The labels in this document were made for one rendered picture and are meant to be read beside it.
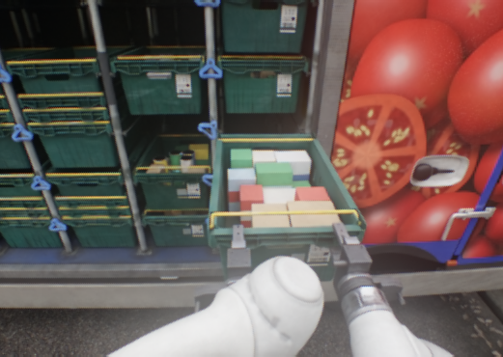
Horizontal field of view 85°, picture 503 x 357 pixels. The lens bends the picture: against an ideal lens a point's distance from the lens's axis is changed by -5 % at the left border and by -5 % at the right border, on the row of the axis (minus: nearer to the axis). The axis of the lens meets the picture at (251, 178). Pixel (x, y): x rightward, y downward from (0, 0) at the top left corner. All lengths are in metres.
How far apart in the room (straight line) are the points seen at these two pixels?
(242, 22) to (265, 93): 0.31
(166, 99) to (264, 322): 1.18
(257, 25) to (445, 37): 0.74
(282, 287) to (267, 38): 1.13
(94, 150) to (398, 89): 1.42
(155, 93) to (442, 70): 1.22
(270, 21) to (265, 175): 0.65
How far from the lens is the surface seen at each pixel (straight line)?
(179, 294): 1.91
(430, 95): 1.45
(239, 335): 0.38
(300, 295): 0.36
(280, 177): 1.05
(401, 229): 1.77
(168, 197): 1.63
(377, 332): 0.58
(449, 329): 2.65
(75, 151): 1.66
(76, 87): 1.53
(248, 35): 1.34
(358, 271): 0.67
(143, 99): 1.44
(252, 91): 1.38
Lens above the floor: 1.89
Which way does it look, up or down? 30 degrees down
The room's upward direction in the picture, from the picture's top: 1 degrees clockwise
